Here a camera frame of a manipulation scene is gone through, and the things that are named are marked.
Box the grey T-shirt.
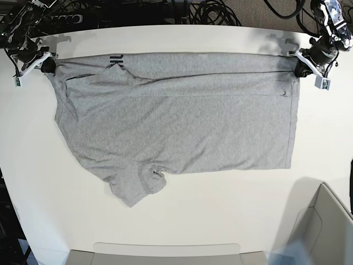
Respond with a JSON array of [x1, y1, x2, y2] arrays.
[[47, 53, 299, 207]]

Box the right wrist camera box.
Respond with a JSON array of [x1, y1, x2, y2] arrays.
[[14, 77, 22, 87]]

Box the grey bin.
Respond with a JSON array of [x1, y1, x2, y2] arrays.
[[66, 242, 268, 264], [288, 183, 352, 264]]

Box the black cable bundle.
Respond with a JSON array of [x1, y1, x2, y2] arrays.
[[190, 0, 243, 27]]

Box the grey bin at bottom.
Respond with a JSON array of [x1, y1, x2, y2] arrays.
[[66, 242, 268, 264]]

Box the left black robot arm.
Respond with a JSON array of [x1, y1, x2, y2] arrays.
[[299, 1, 352, 78]]

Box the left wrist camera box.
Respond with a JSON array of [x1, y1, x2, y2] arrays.
[[315, 76, 331, 90]]

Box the grey bin at right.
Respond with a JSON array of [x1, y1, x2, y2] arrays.
[[288, 183, 352, 264]]

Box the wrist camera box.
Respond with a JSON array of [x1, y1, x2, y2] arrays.
[[14, 77, 22, 87], [315, 76, 331, 90]]

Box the black power strip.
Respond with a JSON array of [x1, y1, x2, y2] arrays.
[[40, 14, 83, 25]]

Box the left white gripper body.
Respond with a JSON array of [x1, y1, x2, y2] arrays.
[[289, 49, 331, 78]]

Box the blue translucent object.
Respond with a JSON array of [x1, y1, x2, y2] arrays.
[[265, 240, 313, 265]]

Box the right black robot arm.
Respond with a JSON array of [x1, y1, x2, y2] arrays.
[[1, 1, 60, 81]]

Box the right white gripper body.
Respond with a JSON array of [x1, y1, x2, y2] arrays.
[[10, 46, 58, 77]]

